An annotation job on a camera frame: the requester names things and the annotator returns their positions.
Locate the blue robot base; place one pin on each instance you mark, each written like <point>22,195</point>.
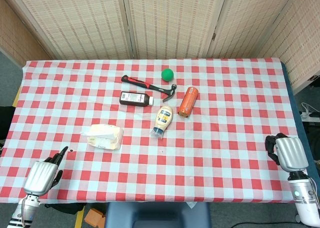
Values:
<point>157,215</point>

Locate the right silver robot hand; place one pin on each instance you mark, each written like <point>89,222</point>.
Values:
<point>290,152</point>

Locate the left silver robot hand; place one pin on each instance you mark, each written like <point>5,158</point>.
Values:
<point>40,178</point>

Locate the red white checkered tablecloth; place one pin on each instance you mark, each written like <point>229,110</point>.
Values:
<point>160,150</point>

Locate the white power strip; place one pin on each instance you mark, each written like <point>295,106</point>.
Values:
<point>310,116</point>

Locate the green ball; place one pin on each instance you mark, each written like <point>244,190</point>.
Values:
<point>167,74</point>

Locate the brown medicine bottle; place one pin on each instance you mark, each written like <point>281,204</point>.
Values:
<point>135,98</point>

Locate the woven folding screen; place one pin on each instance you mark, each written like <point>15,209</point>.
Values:
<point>160,20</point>

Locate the orange cylindrical package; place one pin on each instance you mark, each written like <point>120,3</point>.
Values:
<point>188,102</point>

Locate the black red claw hammer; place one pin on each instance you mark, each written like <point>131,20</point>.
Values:
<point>150,85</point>

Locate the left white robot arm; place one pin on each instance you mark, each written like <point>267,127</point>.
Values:
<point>23,211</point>

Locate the white tissue pack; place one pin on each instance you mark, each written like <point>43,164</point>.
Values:
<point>106,137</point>

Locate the orange box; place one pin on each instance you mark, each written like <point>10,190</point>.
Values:
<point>95,216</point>

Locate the mayonnaise squeeze bottle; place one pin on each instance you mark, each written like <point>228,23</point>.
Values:
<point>163,120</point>

